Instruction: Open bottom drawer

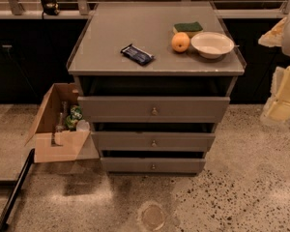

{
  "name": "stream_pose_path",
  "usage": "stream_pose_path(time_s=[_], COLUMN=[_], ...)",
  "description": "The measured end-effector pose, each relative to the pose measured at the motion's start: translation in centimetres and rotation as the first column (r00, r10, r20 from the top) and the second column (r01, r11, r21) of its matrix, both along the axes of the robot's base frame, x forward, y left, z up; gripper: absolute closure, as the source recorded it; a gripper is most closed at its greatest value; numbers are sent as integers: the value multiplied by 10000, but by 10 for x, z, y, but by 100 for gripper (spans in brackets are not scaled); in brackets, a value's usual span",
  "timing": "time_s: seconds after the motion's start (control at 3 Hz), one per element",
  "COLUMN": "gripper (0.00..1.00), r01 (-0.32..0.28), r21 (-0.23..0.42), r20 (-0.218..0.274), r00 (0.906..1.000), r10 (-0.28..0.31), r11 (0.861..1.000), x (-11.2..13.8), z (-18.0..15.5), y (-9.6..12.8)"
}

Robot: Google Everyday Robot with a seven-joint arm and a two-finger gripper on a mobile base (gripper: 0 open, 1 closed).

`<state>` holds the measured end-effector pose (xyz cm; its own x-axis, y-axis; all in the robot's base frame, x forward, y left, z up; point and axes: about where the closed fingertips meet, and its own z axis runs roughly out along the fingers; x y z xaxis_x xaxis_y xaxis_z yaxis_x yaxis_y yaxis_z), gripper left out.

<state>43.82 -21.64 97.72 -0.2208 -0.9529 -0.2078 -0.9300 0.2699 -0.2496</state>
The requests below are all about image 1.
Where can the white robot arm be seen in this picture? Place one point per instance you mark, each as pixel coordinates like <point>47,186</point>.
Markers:
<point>277,106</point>

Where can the white bowl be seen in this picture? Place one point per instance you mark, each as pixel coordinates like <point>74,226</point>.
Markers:
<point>212,45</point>

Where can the grey top drawer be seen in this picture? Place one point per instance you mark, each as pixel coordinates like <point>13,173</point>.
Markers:
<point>120,109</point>

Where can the black device on ledge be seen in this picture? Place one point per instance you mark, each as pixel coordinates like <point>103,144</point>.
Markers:
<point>50,9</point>

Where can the open cardboard box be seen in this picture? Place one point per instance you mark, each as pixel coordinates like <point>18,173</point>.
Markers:
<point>52,145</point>

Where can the grey middle drawer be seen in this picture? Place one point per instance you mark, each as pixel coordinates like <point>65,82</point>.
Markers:
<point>153,141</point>

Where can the dark blue snack packet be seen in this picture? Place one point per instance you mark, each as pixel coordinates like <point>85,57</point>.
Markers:
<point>137,55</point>

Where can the clear glass bottle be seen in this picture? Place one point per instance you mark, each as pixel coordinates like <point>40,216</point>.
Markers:
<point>61,122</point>

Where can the black floor bar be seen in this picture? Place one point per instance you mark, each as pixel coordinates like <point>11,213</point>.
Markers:
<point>15,186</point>

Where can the orange round fruit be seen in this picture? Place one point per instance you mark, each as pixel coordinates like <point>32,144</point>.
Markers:
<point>180,42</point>

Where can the grey drawer cabinet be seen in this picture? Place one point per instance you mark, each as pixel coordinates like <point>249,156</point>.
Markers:
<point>100,69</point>

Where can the grey bottom drawer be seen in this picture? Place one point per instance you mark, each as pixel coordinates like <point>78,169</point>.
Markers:
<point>138,165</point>

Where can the green crumpled packet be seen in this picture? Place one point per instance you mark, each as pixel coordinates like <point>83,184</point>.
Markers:
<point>74,117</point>

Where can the round floor drain cover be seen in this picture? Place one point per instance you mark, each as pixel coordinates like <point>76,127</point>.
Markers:
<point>153,217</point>

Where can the grey drawer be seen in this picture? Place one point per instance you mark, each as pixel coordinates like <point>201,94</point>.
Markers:
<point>120,109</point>
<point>153,141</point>
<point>138,165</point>

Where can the green yellow sponge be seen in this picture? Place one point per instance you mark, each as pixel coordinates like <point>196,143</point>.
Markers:
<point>191,29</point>

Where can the white plastic cup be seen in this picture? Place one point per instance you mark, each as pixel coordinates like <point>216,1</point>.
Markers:
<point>82,125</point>

